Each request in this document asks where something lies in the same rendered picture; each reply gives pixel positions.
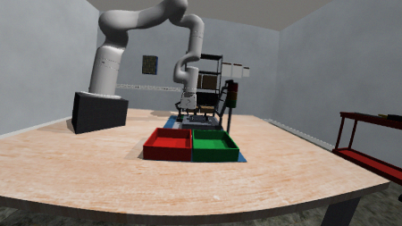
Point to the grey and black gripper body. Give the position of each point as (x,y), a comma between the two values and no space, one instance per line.
(188,100)

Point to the green bin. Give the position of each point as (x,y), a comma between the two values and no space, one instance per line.
(214,146)

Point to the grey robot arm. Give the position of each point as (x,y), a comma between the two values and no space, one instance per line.
(115,25)

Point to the red bin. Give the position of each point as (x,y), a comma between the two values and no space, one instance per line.
(163,145)

